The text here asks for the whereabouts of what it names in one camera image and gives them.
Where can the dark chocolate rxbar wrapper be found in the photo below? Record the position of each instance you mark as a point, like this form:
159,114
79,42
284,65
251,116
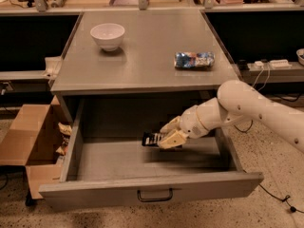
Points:
151,139

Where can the snack wrappers in box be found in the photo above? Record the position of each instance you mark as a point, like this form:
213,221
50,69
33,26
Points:
65,131

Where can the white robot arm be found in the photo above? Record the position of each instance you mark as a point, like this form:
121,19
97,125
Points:
235,101

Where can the white power strip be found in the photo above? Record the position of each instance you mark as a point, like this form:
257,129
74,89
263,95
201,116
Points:
275,64

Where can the open cardboard box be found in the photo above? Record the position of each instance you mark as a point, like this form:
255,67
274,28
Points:
35,141

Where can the black drawer handle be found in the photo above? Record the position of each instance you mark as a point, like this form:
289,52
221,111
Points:
146,196

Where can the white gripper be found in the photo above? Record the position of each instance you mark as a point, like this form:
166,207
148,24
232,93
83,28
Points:
190,122

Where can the white ceramic bowl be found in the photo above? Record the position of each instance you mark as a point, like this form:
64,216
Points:
108,36

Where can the grey cabinet with counter top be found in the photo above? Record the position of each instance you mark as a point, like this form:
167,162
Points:
145,60

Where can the blue crinkled snack bag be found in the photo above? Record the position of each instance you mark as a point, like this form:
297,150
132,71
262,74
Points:
188,60

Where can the open grey top drawer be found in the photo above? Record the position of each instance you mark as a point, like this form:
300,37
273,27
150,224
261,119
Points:
106,164

